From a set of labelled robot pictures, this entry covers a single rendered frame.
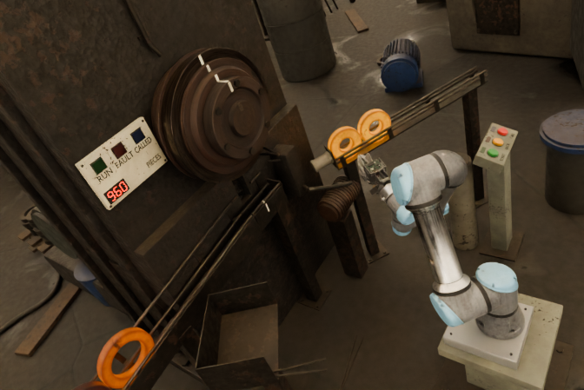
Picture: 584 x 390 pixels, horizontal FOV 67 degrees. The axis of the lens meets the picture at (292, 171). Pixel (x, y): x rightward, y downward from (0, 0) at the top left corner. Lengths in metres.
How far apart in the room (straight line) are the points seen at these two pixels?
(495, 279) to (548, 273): 0.79
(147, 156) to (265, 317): 0.66
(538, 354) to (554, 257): 0.75
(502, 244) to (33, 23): 2.04
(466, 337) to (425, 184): 0.58
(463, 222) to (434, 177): 0.89
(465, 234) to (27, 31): 1.91
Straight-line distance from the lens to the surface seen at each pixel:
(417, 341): 2.07
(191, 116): 1.44
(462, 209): 2.16
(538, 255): 2.35
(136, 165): 1.53
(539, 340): 1.73
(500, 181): 2.05
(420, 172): 1.34
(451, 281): 1.46
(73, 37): 1.44
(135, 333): 1.56
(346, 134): 1.93
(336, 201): 1.96
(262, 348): 1.48
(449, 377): 1.97
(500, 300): 1.54
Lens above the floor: 1.76
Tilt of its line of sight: 34 degrees down
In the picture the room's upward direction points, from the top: 21 degrees counter-clockwise
